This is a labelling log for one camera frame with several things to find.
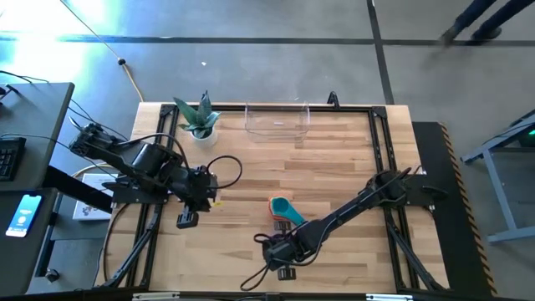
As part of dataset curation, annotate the grey metal stand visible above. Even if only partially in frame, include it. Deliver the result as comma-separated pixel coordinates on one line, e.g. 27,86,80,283
460,109,535,246

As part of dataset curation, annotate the grey desk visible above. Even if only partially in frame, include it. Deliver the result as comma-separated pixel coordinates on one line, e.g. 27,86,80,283
0,82,76,192

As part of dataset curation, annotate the smartphone with blue screen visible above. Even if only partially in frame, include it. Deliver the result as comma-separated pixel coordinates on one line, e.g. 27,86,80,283
5,193,43,238

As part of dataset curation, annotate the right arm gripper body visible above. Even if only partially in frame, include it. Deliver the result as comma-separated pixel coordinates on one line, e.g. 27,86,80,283
261,233,311,271

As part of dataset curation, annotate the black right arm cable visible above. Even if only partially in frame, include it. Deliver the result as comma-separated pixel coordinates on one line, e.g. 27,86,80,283
239,233,323,293

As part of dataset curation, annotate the white printed booklet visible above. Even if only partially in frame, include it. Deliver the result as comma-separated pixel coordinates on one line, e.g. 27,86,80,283
72,172,115,222

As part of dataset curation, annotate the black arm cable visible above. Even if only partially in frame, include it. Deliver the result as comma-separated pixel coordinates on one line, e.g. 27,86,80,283
206,154,244,191
239,233,323,293

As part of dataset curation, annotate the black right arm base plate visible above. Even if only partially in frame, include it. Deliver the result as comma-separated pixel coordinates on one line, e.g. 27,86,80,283
374,171,436,209

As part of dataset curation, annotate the black aluminium table frame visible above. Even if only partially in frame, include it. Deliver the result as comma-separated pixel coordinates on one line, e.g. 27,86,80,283
94,102,451,293

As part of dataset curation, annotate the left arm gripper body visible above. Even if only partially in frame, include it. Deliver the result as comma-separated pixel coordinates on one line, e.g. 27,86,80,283
177,165,219,214

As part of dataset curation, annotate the orange measuring cup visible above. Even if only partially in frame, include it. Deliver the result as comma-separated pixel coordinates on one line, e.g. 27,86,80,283
267,194,293,222

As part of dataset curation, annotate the black mat with hazard stripes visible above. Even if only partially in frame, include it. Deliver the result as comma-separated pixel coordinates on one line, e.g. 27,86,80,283
411,120,499,298

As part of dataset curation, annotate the yellow floor cable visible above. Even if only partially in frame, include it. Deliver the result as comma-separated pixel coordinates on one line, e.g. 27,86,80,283
59,0,145,103

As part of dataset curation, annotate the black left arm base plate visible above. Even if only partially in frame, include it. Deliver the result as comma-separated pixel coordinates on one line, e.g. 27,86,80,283
101,179,171,206

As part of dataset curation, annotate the thin black floor cable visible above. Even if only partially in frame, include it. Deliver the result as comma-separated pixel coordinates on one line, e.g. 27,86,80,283
66,98,131,143

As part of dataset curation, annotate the black oval knob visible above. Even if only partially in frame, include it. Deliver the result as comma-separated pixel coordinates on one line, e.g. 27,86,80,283
420,185,449,202

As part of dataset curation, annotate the silver table bracket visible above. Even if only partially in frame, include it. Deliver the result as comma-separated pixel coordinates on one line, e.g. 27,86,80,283
131,292,181,301
365,293,414,301

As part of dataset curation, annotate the clear plastic basket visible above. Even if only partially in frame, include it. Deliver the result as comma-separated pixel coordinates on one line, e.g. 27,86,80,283
244,101,311,144

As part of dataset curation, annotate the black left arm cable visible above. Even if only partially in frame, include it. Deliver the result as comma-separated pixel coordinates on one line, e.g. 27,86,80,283
206,154,244,191

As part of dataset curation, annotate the black keyboard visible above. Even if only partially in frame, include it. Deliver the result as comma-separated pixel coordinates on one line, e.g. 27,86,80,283
0,136,28,182

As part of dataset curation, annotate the black desk beam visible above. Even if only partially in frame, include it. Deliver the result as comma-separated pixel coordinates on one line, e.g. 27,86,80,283
41,165,115,214

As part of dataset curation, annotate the black side table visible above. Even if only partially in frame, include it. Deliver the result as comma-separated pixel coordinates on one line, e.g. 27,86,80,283
0,187,59,298

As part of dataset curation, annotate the succulent plant in white pot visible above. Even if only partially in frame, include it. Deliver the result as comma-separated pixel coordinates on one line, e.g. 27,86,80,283
172,89,222,148

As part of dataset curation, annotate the device with green light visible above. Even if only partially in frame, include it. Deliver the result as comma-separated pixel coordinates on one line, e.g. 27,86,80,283
517,127,535,148

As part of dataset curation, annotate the teal measuring cup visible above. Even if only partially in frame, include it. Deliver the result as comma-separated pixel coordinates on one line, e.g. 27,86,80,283
269,196,307,227

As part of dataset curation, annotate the person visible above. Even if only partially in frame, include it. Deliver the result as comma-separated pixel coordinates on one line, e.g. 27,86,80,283
436,0,535,48

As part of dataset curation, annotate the thin black desk cable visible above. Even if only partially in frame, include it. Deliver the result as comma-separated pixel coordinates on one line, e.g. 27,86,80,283
0,69,50,84

